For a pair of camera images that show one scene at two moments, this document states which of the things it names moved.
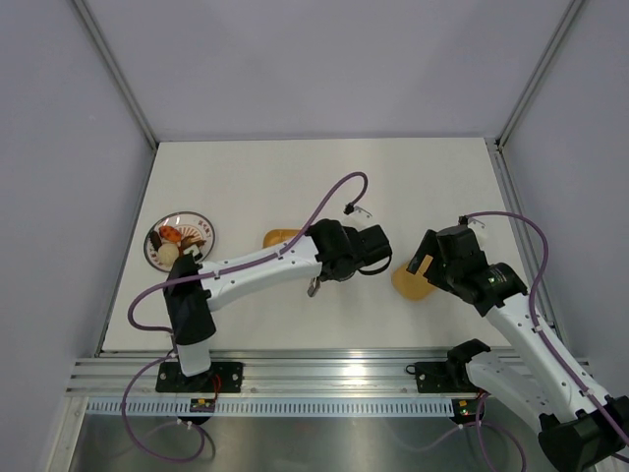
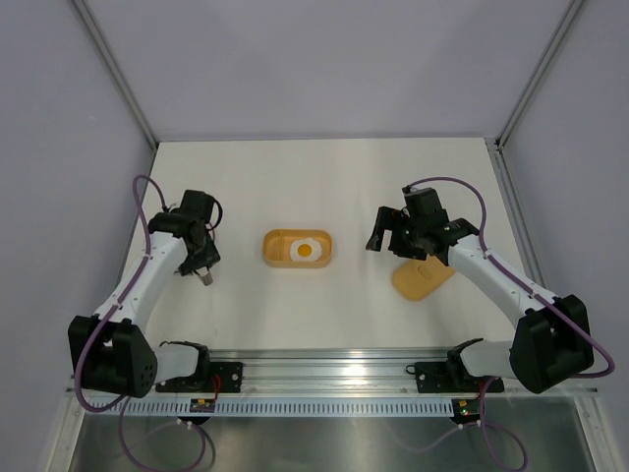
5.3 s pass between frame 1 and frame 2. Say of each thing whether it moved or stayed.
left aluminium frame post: stayed
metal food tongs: moved
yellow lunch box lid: stayed
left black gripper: moved
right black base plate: stayed
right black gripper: moved
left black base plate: stayed
